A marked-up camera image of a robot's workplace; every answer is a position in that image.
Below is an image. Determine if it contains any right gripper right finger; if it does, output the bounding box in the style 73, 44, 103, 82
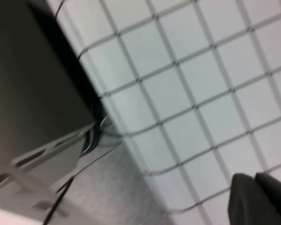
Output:
254, 172, 281, 218

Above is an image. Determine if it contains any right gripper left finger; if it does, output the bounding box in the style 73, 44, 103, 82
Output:
226, 172, 281, 225

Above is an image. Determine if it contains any brushed metal plate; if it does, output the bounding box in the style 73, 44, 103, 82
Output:
25, 140, 176, 225

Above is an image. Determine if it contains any dark grey box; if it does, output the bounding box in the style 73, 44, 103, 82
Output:
0, 0, 103, 166

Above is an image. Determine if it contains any black cable bundle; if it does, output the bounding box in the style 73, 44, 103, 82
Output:
81, 110, 104, 155

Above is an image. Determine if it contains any thin black wire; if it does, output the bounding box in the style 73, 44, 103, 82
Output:
43, 174, 75, 225

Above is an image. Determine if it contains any slotted aluminium rail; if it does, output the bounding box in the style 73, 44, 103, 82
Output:
0, 125, 96, 216

